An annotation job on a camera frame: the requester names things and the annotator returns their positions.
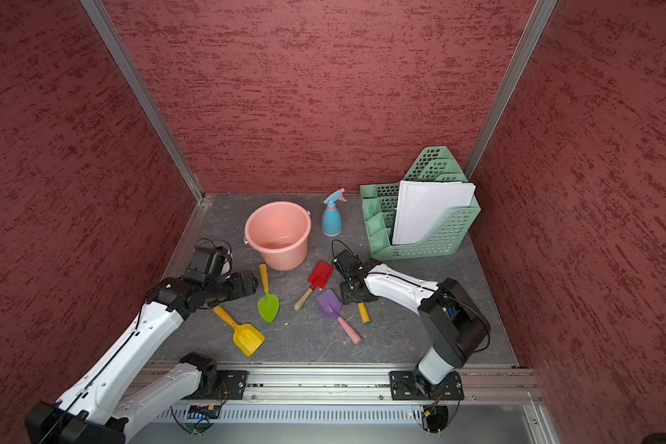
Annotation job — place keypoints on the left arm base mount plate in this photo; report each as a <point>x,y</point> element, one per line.
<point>224,384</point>

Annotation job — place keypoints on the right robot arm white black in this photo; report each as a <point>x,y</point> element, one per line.
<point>453,322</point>

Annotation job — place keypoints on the yellow plastic scoop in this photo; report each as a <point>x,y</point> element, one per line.
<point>245,336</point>

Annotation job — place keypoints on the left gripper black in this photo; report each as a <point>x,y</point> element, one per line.
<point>238,289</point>

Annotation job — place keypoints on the blue fork rake yellow handle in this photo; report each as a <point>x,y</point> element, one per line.
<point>364,315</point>

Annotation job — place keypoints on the red shovel wooden handle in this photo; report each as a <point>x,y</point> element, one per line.
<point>317,280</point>

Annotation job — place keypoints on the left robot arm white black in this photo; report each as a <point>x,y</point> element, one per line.
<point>96,409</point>

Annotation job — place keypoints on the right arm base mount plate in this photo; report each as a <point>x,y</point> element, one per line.
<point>412,386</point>

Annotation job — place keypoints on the pink plastic bucket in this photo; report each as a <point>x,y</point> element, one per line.
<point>279,232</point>

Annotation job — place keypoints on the green trowel yellow handle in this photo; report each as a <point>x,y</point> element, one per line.
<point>268,305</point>

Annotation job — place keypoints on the purple shovel pink handle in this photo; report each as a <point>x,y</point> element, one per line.
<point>330,306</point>

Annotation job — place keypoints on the teal pink spray bottle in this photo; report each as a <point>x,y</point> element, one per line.
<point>332,220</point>

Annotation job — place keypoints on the aluminium corner post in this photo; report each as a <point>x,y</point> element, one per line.
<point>539,17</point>
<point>106,29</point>

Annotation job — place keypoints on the white paper stack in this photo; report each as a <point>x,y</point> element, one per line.
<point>423,206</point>

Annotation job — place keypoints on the green mesh file organizer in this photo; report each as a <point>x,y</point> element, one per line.
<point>379,203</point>

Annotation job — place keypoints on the left aluminium corner post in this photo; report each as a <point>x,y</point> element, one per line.
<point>106,29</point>

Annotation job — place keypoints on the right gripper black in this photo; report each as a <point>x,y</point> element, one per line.
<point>347,297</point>

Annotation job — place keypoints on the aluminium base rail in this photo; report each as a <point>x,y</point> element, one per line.
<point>329,402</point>

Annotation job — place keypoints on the right aluminium corner post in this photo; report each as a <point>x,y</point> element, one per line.
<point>539,17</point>

